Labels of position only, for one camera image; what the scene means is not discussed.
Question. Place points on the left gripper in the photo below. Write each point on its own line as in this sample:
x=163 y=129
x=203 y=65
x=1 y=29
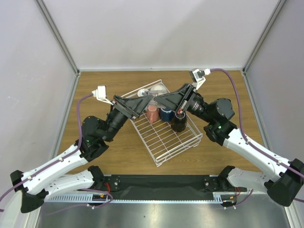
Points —
x=134 y=107

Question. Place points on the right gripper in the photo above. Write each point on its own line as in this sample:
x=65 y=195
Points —
x=186 y=98

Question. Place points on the red mug white interior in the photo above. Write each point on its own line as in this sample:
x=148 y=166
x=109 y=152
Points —
x=152 y=114

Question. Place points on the clear plastic cup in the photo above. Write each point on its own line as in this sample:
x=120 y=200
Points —
x=143 y=92

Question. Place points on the white speckled mug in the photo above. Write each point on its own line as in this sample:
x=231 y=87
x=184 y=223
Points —
x=160 y=89

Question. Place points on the dark blue enamel mug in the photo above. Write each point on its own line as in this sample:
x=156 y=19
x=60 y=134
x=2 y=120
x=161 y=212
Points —
x=166 y=114

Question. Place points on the black mug white interior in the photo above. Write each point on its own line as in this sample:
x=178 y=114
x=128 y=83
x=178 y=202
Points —
x=179 y=122

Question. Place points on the clear wine glass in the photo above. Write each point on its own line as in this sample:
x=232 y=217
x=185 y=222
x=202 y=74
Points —
x=152 y=102

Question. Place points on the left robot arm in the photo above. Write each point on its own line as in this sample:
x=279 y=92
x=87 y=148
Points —
x=47 y=180

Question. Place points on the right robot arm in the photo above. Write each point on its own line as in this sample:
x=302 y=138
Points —
x=280 y=178

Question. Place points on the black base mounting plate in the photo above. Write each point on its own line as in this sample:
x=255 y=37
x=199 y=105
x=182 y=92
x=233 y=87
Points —
x=163 y=187

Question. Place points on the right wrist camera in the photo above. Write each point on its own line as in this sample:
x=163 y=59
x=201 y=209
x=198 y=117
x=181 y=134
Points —
x=198 y=77

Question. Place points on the white wire dish rack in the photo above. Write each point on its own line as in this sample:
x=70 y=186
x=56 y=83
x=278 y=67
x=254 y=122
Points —
x=162 y=142

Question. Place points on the aluminium cable duct rail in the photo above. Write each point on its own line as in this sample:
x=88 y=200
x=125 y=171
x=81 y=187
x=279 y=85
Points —
x=80 y=197

